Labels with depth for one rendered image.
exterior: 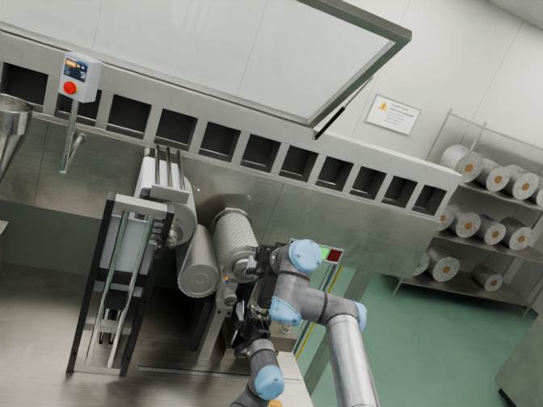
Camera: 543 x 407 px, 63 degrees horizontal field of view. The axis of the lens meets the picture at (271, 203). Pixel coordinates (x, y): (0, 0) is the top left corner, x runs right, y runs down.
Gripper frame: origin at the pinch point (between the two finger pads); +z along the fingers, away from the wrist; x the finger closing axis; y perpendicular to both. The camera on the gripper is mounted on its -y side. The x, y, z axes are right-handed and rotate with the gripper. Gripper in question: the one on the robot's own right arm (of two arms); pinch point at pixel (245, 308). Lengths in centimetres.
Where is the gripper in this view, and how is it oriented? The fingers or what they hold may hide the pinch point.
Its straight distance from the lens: 147.2
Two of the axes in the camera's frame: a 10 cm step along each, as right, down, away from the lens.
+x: -9.1, -2.2, -3.4
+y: 3.4, -8.8, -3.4
